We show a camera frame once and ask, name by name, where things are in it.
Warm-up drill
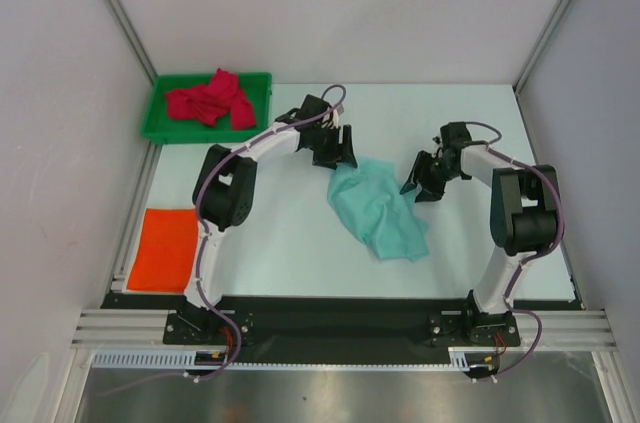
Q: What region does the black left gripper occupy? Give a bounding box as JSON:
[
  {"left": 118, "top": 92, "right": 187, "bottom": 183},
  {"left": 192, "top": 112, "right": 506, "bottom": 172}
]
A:
[{"left": 309, "top": 124, "right": 356, "bottom": 170}]

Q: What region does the teal t shirt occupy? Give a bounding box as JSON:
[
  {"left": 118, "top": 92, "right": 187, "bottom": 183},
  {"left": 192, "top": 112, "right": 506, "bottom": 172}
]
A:
[{"left": 327, "top": 157, "right": 430, "bottom": 262}]

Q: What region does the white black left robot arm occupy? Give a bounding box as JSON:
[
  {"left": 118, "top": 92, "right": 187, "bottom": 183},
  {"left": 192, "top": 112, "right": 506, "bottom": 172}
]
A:
[{"left": 177, "top": 94, "right": 358, "bottom": 343}]

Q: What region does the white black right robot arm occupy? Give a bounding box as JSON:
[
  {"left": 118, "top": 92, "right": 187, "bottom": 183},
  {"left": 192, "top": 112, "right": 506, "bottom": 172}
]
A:
[{"left": 400, "top": 122, "right": 565, "bottom": 346}]

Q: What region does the red crumpled t shirt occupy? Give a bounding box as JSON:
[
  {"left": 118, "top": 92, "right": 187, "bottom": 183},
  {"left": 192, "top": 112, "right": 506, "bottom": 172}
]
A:
[{"left": 165, "top": 69, "right": 257, "bottom": 130}]

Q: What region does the green plastic tray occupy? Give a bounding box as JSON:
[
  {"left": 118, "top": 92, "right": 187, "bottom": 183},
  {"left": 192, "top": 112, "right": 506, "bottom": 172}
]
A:
[{"left": 141, "top": 72, "right": 272, "bottom": 144}]

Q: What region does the orange folded t shirt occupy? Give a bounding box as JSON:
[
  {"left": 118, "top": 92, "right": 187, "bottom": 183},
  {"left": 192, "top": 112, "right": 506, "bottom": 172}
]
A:
[{"left": 126, "top": 208, "right": 199, "bottom": 294}]

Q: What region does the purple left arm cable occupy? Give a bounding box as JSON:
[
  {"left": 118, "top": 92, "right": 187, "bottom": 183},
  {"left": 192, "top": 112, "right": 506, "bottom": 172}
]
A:
[{"left": 94, "top": 84, "right": 349, "bottom": 397}]

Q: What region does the right side aluminium rail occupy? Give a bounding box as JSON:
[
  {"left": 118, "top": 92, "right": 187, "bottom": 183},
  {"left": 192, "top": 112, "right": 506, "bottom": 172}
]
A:
[{"left": 512, "top": 87, "right": 584, "bottom": 308}]

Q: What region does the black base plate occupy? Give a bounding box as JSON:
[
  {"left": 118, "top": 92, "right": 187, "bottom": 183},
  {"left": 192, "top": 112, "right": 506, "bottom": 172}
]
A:
[{"left": 101, "top": 292, "right": 580, "bottom": 365}]

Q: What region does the left side aluminium rail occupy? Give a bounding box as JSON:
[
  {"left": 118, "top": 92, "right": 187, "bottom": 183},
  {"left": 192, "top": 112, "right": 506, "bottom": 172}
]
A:
[{"left": 106, "top": 142, "right": 161, "bottom": 292}]

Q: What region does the right vertical aluminium post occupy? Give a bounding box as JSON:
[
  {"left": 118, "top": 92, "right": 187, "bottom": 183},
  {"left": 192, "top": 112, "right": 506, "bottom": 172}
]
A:
[{"left": 512, "top": 0, "right": 574, "bottom": 96}]

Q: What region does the vertical aluminium post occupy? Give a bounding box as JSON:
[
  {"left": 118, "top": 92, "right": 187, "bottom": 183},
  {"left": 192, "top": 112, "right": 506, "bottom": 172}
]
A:
[
  {"left": 103, "top": 0, "right": 158, "bottom": 84},
  {"left": 512, "top": 0, "right": 574, "bottom": 96}
]

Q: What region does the aluminium frame rail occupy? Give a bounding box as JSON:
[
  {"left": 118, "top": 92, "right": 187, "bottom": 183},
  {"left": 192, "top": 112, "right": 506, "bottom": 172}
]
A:
[{"left": 71, "top": 309, "right": 617, "bottom": 352}]

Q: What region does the white slotted cable duct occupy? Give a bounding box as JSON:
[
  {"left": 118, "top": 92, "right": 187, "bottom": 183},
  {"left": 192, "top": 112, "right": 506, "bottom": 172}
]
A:
[{"left": 92, "top": 349, "right": 470, "bottom": 372}]

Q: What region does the left vertical aluminium post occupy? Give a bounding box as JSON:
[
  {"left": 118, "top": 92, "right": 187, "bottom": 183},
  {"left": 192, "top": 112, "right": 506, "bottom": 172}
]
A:
[{"left": 103, "top": 0, "right": 158, "bottom": 84}]

